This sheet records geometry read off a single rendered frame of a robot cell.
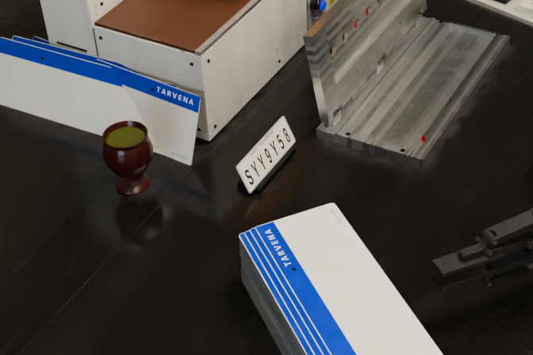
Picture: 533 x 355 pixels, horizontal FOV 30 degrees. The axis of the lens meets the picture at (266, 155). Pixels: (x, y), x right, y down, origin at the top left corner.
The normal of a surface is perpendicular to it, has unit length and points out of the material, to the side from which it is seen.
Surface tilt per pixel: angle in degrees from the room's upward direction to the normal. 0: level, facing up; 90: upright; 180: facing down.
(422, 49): 0
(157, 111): 69
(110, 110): 63
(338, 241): 0
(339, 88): 80
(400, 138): 0
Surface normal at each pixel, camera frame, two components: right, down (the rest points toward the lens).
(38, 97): -0.44, 0.15
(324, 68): 0.84, 0.14
